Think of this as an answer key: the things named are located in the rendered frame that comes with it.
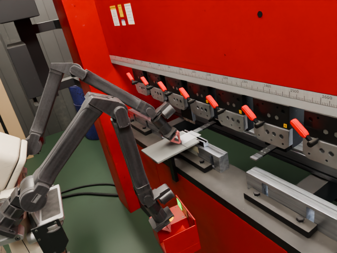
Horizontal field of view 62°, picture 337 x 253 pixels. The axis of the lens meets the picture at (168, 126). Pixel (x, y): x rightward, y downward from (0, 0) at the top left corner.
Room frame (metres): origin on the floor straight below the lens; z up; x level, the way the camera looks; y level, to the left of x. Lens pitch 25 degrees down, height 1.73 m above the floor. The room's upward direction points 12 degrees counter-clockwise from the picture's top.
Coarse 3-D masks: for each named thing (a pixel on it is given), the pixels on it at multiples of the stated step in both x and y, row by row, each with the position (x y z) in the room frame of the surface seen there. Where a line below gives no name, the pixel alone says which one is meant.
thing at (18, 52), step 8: (8, 48) 1.96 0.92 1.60; (16, 48) 1.98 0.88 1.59; (24, 48) 2.00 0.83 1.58; (16, 56) 1.97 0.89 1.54; (24, 56) 1.99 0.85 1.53; (16, 64) 1.96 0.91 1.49; (24, 64) 1.98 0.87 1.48; (32, 64) 2.00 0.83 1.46; (24, 72) 1.97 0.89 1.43; (32, 72) 1.99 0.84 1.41; (24, 80) 1.97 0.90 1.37; (32, 80) 1.99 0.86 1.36; (40, 80) 2.01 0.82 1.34; (24, 88) 1.96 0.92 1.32; (32, 88) 1.98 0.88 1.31; (40, 88) 2.00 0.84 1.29; (32, 96) 1.97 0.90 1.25
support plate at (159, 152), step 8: (176, 136) 1.41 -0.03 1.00; (160, 144) 1.35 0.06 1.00; (168, 144) 1.33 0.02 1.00; (176, 144) 1.32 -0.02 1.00; (184, 144) 1.30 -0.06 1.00; (192, 144) 1.28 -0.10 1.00; (144, 152) 1.30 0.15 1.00; (152, 152) 1.28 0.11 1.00; (160, 152) 1.27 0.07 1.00; (168, 152) 1.25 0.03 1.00; (176, 152) 1.23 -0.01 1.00; (160, 160) 1.19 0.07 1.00
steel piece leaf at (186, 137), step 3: (183, 135) 1.40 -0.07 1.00; (186, 135) 1.39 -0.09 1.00; (189, 135) 1.38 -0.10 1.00; (192, 135) 1.37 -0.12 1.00; (177, 138) 1.38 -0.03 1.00; (180, 138) 1.37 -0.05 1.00; (183, 138) 1.36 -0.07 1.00; (186, 138) 1.35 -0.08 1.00; (189, 138) 1.35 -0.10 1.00; (192, 138) 1.34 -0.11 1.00; (177, 141) 1.34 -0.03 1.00; (183, 141) 1.33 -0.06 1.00; (186, 141) 1.32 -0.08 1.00
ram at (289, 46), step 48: (96, 0) 2.07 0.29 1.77; (144, 0) 1.50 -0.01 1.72; (192, 0) 1.17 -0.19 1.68; (240, 0) 0.95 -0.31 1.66; (288, 0) 0.80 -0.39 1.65; (336, 0) 0.68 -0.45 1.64; (144, 48) 1.60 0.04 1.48; (192, 48) 1.21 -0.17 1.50; (240, 48) 0.96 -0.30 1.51; (288, 48) 0.80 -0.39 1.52; (336, 48) 0.68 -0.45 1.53
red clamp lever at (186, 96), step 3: (180, 90) 1.27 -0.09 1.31; (183, 90) 1.26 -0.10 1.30; (183, 93) 1.25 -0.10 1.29; (186, 93) 1.25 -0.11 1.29; (186, 96) 1.24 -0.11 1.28; (189, 96) 1.24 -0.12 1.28; (189, 99) 1.23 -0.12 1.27; (192, 99) 1.23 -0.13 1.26; (195, 99) 1.23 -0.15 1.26; (189, 102) 1.21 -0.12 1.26; (192, 102) 1.22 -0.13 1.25
